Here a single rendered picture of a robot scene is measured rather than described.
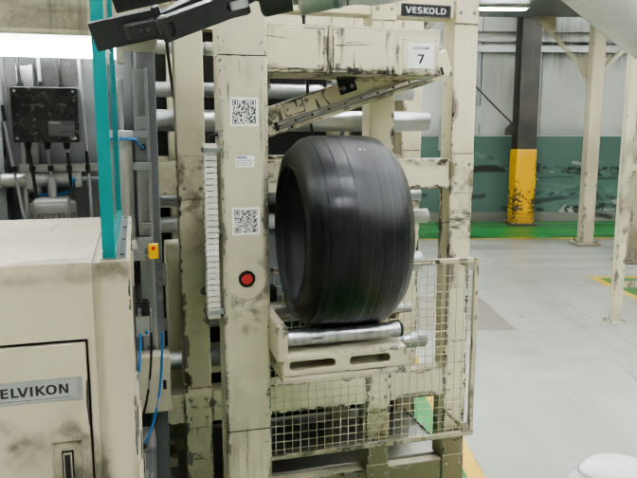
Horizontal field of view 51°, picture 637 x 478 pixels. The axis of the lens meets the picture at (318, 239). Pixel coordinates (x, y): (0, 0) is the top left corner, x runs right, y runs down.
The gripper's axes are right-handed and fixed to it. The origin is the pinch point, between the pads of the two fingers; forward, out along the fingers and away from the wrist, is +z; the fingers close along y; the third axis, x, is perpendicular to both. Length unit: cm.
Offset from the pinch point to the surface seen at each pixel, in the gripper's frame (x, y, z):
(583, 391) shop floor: -297, 164, -141
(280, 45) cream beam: -49, 119, -16
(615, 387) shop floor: -304, 167, -161
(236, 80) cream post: -44, 89, -3
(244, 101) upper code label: -50, 86, -4
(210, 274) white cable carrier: -88, 66, 15
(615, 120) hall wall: -550, 869, -515
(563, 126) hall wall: -545, 877, -431
